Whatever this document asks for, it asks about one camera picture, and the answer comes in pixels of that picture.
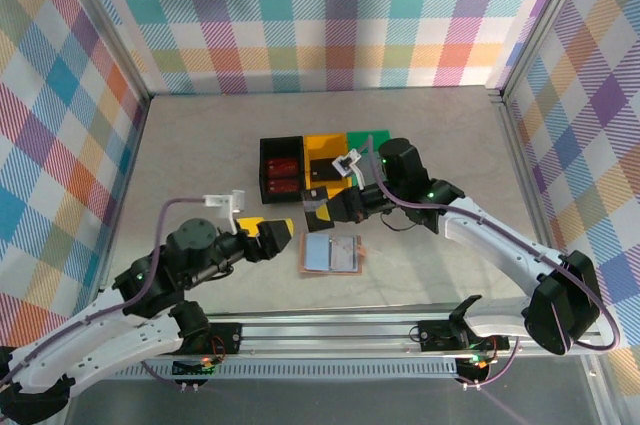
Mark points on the dark grey credit card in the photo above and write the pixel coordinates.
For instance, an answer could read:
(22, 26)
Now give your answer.
(312, 202)

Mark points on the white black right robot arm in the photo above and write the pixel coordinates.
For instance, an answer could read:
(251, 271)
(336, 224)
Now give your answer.
(490, 240)

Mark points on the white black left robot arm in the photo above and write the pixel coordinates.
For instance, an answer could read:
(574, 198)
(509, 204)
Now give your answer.
(125, 345)

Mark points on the black credit card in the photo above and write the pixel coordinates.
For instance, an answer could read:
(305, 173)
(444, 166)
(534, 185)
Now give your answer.
(322, 170)

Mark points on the pale patterned card in sleeve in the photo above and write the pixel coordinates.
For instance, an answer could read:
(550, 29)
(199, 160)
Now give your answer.
(343, 251)

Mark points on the red credit card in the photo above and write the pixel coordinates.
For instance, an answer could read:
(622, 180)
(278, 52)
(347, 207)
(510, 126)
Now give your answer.
(282, 167)
(282, 187)

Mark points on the green plastic bin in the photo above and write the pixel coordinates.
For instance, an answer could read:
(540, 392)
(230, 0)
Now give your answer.
(370, 136)

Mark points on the yellow plastic bin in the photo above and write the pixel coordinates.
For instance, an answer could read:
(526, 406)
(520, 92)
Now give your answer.
(322, 142)

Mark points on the black plastic bin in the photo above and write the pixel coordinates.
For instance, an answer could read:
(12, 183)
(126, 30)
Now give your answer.
(280, 145)

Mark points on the left controller board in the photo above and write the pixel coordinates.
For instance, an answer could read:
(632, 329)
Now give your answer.
(192, 369)

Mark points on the controller board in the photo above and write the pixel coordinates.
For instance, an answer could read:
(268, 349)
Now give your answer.
(472, 367)
(192, 369)

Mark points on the right controller board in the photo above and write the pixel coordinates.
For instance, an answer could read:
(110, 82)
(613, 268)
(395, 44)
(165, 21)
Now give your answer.
(472, 367)

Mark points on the aluminium side rail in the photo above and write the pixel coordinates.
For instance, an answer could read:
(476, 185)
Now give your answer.
(528, 180)
(123, 180)

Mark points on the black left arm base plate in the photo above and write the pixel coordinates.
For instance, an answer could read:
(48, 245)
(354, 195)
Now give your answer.
(230, 337)

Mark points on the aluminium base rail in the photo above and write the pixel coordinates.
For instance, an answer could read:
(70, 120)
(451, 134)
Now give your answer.
(325, 335)

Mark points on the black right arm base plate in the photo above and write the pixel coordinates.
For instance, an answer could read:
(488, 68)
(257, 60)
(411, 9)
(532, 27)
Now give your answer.
(435, 335)

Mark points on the aluminium corner post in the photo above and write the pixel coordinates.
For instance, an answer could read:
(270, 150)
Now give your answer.
(542, 20)
(110, 25)

